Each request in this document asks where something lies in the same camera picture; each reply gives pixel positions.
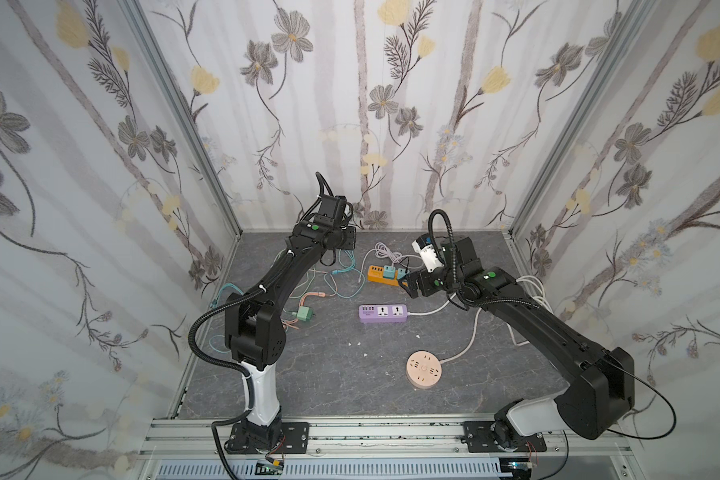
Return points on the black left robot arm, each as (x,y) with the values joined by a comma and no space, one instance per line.
(254,331)

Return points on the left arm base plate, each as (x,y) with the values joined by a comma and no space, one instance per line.
(281,438)

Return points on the pink round power strip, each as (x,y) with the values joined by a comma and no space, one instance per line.
(423,369)

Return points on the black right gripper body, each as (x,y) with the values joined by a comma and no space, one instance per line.
(413,282)

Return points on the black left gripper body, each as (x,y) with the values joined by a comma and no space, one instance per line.
(346,237)

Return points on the purple power strip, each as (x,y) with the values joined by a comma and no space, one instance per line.
(383,313)

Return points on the orange power strip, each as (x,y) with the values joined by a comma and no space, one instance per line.
(387,274)

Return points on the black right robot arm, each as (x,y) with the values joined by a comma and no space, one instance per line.
(600,388)

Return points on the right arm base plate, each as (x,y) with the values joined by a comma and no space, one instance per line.
(486,437)

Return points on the green charger plug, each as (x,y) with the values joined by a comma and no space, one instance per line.
(304,314)

